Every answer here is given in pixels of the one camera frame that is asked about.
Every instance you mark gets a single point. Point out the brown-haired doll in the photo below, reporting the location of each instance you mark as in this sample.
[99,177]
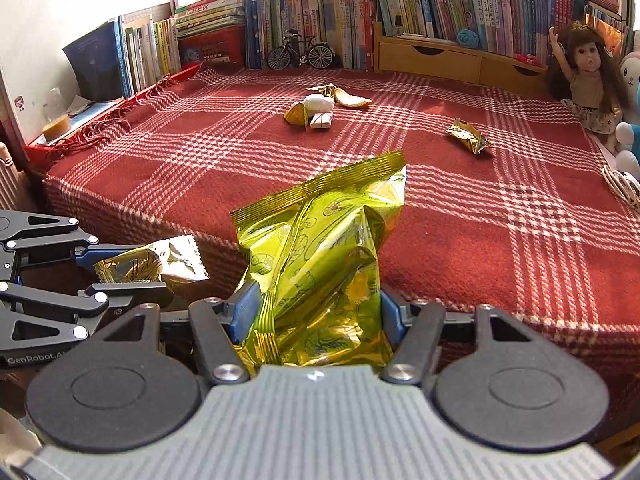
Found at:
[587,85]

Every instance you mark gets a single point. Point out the wooden drawer organizer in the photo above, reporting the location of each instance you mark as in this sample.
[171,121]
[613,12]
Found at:
[400,55]

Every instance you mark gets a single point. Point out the red plaid blanket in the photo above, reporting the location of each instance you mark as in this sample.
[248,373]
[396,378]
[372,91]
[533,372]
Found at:
[450,220]

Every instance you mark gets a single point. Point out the stack of papers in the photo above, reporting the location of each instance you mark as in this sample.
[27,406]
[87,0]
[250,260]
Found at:
[95,110]

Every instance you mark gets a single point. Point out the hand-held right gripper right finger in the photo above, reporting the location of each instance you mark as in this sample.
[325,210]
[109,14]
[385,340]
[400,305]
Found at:
[392,317]

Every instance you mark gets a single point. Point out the stack of flat books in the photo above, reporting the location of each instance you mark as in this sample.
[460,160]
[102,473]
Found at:
[210,12]

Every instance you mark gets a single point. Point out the blue cat plush toy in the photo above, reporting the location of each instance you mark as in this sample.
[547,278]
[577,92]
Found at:
[629,152]

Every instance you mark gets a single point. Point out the dark blue folder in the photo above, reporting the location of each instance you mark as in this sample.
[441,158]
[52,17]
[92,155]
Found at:
[95,60]

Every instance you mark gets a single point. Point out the miniature black bicycle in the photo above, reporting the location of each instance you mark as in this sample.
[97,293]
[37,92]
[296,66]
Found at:
[320,56]

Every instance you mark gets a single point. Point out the row of thin pale books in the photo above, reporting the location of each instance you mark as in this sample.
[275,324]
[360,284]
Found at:
[150,50]

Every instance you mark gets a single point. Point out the corrugated cardboard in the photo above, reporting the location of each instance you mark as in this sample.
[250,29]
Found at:
[12,180]

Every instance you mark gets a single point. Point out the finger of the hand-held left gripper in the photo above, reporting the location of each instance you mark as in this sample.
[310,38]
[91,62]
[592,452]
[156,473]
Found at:
[125,291]
[87,257]

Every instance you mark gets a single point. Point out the white tissue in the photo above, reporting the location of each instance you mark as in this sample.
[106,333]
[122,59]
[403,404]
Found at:
[320,104]

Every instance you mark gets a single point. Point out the gold wrapper silver inside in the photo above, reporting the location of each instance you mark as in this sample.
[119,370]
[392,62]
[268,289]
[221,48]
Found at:
[150,262]

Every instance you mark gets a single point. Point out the small silver white wrapper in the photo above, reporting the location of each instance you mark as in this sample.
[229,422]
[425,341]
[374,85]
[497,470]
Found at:
[320,121]

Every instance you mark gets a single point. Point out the row of upright books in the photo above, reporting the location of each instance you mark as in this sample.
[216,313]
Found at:
[425,5]

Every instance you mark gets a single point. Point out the gold candy wrapper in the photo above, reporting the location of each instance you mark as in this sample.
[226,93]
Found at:
[295,115]
[469,137]
[321,90]

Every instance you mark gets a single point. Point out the white pink rabbit plush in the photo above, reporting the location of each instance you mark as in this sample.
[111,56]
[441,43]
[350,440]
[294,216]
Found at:
[631,80]

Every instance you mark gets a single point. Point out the yellow-green foil snack bag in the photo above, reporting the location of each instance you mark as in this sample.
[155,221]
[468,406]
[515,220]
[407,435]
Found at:
[320,260]

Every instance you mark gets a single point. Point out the gold foil gift bag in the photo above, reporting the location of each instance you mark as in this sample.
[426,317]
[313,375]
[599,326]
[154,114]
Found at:
[607,30]

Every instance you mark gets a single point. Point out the blue crochet flower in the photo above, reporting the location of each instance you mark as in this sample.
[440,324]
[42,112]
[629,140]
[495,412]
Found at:
[466,36]

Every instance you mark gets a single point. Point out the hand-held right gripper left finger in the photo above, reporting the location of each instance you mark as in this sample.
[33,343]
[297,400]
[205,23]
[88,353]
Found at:
[246,310]

